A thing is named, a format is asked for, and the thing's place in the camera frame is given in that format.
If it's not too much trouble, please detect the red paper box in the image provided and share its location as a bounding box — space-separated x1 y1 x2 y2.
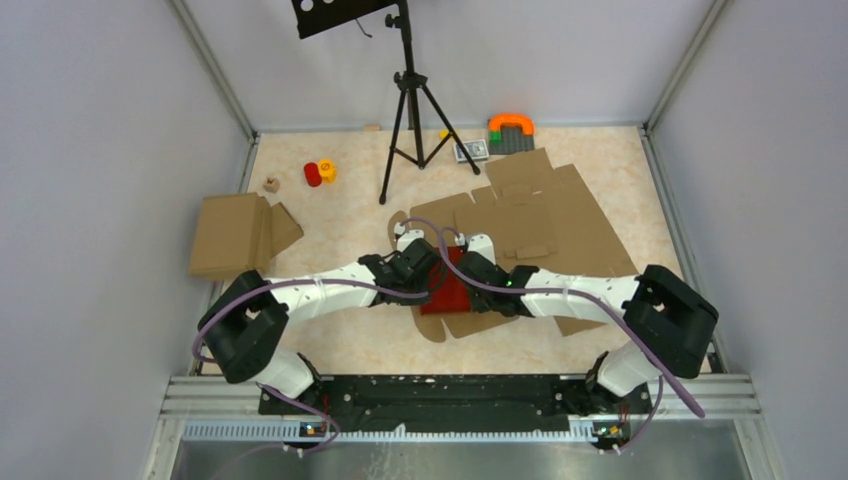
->
419 260 471 316

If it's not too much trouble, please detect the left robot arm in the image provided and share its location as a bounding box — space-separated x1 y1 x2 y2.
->
192 238 441 414

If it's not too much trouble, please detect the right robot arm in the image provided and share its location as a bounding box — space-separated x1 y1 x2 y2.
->
448 252 719 418

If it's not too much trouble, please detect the folded brown cardboard box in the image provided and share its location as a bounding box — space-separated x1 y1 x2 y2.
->
188 192 303 281

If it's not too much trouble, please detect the large flat cardboard sheet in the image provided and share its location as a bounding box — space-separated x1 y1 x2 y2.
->
386 148 640 344

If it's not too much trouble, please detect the playing card deck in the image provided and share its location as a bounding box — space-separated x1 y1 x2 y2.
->
454 140 490 163

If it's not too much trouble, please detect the yellow toy block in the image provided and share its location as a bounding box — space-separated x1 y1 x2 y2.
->
318 158 337 183

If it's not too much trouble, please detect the red cylinder toy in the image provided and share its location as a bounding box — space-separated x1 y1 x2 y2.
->
303 162 323 188

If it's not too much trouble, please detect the orange arch toy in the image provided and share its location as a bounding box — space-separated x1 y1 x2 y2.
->
488 113 535 136

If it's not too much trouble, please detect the small wooden cube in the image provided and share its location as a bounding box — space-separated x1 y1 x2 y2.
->
262 176 281 193

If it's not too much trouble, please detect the black perforated plate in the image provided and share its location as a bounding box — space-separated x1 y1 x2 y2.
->
291 0 396 39

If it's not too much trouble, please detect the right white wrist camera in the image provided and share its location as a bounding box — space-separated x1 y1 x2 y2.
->
455 233 496 264

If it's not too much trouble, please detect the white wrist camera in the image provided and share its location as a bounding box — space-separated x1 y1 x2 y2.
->
393 222 425 252
455 233 496 264

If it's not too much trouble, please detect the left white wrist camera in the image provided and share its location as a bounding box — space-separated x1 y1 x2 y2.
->
393 222 425 252

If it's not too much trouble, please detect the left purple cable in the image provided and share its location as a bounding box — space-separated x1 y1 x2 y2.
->
192 217 465 458

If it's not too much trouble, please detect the purple cable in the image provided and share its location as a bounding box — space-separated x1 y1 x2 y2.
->
192 217 465 458
439 226 706 455

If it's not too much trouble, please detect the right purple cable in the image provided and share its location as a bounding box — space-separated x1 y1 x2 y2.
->
439 226 706 455

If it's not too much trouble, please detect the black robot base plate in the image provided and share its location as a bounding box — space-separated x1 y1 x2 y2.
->
300 374 652 433

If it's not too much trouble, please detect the black camera tripod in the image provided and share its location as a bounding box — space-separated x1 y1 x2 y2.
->
378 1 481 205

